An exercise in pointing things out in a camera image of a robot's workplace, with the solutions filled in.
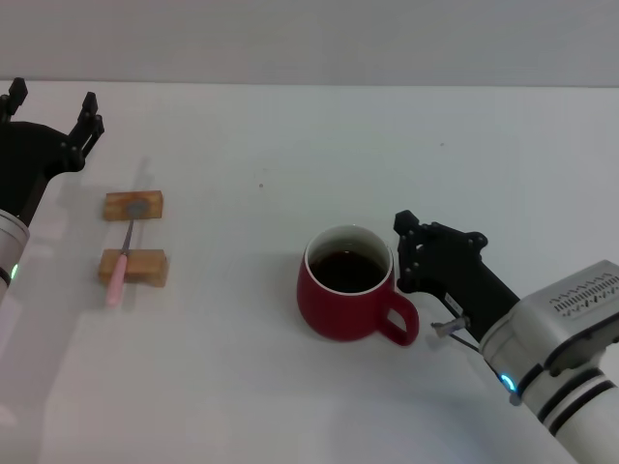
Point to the red ceramic cup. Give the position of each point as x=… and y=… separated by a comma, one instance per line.
x=333, y=314

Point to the plain wooden block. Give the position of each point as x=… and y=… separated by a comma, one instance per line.
x=145, y=266

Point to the wooden block with orange stain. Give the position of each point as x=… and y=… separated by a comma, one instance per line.
x=113, y=208

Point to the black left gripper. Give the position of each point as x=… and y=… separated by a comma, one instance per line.
x=24, y=164

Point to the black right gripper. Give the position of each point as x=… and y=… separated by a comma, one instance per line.
x=464, y=285

